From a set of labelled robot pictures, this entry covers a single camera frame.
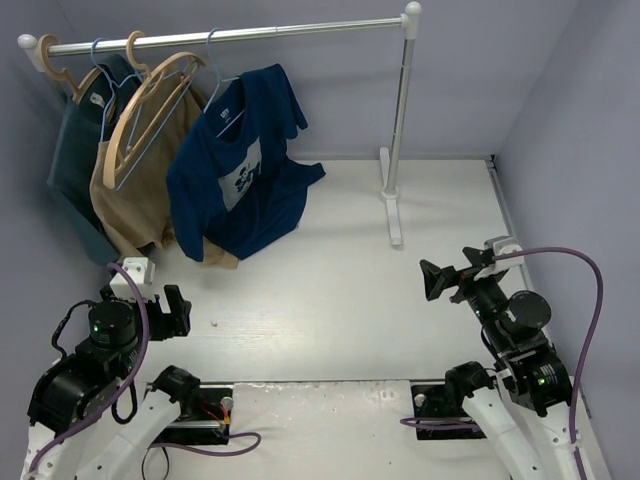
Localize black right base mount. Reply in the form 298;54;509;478
410;382;485;441

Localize light blue wire hanger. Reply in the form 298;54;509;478
103;52;203;190
90;37;146;144
202;27;246;139

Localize dark teal hanging shirt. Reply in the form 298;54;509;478
47;54;140;265

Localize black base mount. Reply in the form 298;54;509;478
154;383;234;447
410;382;485;441

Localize wooden hanger far left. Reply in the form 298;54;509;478
37;33;119;121

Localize black looped strap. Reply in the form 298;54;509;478
141;444;171;480

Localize blue Mickey Mouse t-shirt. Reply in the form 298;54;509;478
166;64;325;262

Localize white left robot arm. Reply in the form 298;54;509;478
21;257;201;479

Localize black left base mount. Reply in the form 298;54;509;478
154;383;234;447

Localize beige hanging shirt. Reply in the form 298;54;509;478
89;79;241;271

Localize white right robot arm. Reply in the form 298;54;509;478
408;237;594;479

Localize wooden hanger with beige shirt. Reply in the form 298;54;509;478
102;31;206;190

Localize silver clothes rack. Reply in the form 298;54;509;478
17;1;422;248

